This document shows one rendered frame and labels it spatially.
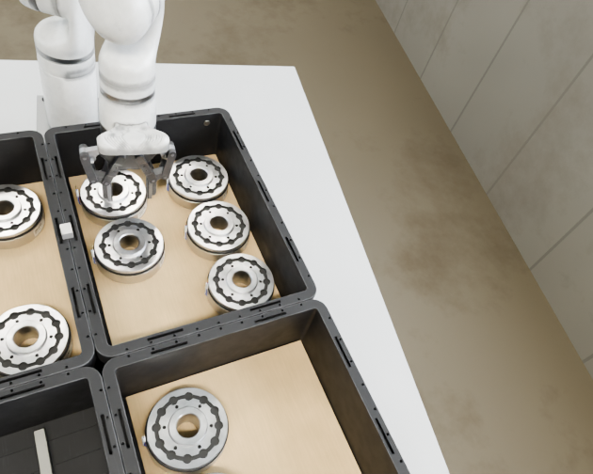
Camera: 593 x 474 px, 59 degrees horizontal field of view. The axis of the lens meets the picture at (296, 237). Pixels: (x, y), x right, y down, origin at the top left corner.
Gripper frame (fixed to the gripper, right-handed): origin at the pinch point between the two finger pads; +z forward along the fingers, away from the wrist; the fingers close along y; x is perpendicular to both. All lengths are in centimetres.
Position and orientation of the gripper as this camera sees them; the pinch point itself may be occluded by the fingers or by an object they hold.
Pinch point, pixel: (129, 190)
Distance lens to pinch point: 87.9
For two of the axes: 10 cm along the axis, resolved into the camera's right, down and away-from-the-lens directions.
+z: -2.3, 6.3, 7.4
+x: 3.0, 7.7, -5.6
